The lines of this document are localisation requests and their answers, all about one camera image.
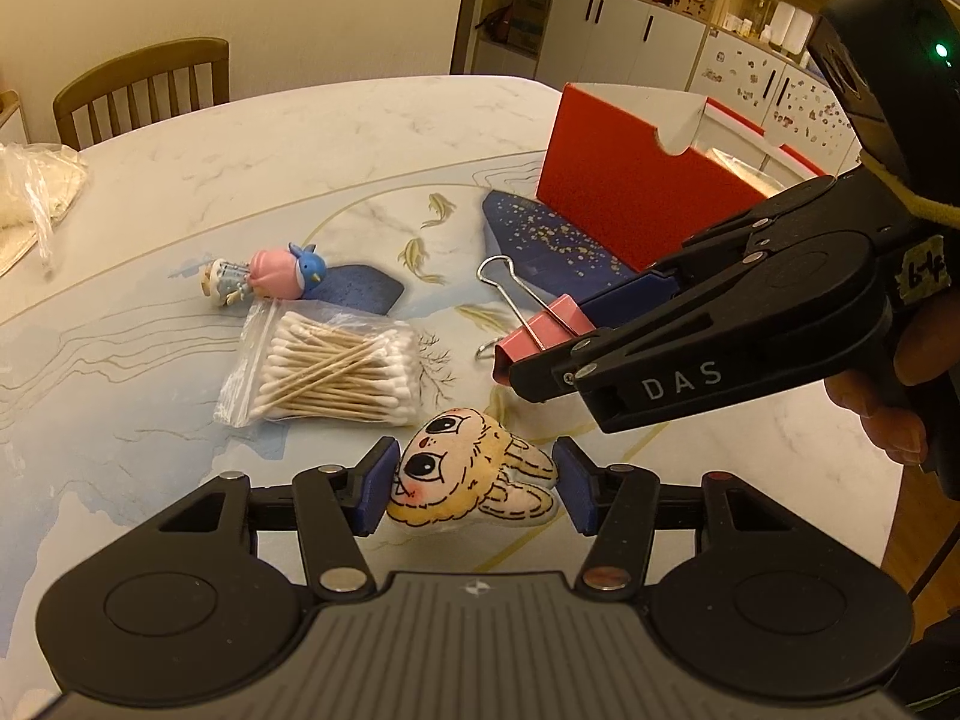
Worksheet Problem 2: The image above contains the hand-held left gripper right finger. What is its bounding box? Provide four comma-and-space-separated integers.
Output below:
552, 435, 800, 595

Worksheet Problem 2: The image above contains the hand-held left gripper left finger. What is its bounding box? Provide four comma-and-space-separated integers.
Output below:
157, 437, 402, 605

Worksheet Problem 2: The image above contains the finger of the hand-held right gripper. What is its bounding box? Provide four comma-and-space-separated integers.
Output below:
508, 268, 760, 406
576, 175, 839, 325

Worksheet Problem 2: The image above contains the pink binder clip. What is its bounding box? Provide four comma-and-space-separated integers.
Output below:
476, 255, 597, 385

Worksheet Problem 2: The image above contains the plush rabbit toy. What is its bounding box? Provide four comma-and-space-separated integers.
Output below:
386, 406, 560, 533

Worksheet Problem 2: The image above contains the red cardboard box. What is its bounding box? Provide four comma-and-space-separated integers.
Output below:
536, 82, 837, 275

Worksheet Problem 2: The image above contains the person's right hand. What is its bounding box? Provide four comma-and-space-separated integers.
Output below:
823, 270, 960, 466

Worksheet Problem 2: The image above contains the bag of cotton swabs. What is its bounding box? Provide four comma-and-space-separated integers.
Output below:
214, 302, 422, 428

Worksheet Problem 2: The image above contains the pink and blue toy figure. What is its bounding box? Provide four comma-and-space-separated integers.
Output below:
247, 242, 329, 301

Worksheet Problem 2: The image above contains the small doll figure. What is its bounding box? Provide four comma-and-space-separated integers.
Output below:
199, 257, 252, 307

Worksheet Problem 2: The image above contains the brown cardboard box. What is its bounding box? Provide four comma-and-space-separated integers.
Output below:
510, 0, 554, 53

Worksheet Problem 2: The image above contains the plastic bag of flatbreads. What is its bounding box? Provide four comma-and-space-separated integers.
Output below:
0, 141, 89, 278

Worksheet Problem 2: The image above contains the wooden chair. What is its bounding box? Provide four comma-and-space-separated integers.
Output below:
52, 37, 230, 151

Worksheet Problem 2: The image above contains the white sideboard cabinet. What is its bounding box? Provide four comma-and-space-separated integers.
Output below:
0, 90, 31, 158

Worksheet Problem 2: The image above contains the white wooden wall cabinet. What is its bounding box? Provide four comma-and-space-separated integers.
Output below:
450, 0, 886, 173

